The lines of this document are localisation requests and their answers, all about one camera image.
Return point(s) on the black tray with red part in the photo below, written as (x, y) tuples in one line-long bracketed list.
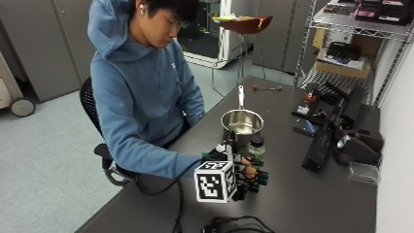
[(307, 106)]

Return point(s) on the long black bar device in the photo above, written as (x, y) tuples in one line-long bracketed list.
[(322, 145)]

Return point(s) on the black bag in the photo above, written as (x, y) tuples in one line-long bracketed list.
[(344, 51)]

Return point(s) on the black office chair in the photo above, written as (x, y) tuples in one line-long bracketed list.
[(90, 103)]

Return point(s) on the flat cardboard box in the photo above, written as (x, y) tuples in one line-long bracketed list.
[(343, 69)]

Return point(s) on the grey cabinet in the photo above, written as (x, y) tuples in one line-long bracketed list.
[(47, 48)]

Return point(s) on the tall cardboard box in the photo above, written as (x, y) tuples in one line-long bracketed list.
[(370, 43)]

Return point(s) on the green bottle with black cap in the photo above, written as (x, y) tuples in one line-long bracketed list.
[(256, 149)]

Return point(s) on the white earbud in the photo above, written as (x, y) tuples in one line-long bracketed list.
[(143, 9)]

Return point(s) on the white framed glass cabinet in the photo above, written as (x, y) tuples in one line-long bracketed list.
[(207, 35)]

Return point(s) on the beige cart with wheel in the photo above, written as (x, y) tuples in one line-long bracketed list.
[(23, 106)]

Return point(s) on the clear plastic box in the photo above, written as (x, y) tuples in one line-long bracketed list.
[(364, 173)]

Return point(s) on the brown bar stool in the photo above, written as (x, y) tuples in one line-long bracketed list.
[(247, 25)]

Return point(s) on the black rounded device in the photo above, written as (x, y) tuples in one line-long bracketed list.
[(359, 149)]

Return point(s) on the white marker cube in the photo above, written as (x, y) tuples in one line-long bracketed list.
[(214, 184)]

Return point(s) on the stack of dark boxes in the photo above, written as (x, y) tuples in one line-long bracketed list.
[(371, 11)]

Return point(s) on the small blue item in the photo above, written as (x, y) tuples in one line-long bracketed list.
[(311, 126)]

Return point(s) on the steel saucepan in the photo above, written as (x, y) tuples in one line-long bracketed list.
[(243, 122)]

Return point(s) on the person in blue hoodie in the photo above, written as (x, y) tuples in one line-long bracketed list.
[(138, 97)]

